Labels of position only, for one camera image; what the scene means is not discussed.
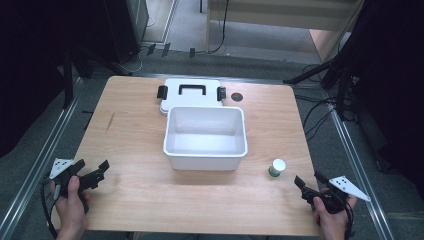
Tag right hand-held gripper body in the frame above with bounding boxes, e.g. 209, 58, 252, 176
302, 175, 372, 215

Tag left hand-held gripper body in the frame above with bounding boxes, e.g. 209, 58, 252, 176
49, 158, 106, 198

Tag small green bottle white cap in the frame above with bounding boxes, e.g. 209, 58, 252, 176
267, 158, 287, 178

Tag white plastic storage box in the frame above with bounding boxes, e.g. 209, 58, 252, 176
162, 105, 249, 171

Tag person's left hand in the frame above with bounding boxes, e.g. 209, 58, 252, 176
49, 175, 92, 240

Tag person's right hand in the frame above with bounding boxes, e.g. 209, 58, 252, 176
312, 188, 358, 240

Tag black metal stand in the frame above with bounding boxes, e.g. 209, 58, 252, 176
283, 49, 355, 118
62, 48, 95, 110

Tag black curtain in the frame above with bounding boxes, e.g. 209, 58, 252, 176
346, 0, 424, 191
0, 0, 111, 159

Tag dark cabinet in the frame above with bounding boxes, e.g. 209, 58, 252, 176
101, 0, 150, 65

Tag light wooden desk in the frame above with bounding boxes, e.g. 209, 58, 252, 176
205, 0, 365, 64

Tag metal floor rail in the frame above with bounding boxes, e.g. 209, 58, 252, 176
0, 78, 84, 236
328, 106, 396, 240

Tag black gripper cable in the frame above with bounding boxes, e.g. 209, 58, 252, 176
39, 178, 59, 240
343, 199, 356, 238

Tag black floor cables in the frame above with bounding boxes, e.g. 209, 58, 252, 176
294, 94, 336, 142

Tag white floor cable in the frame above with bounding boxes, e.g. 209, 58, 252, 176
117, 48, 149, 75

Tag white lid with black handle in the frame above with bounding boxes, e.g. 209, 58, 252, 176
156, 78, 228, 116

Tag black hanging cable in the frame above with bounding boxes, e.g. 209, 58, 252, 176
209, 0, 232, 55

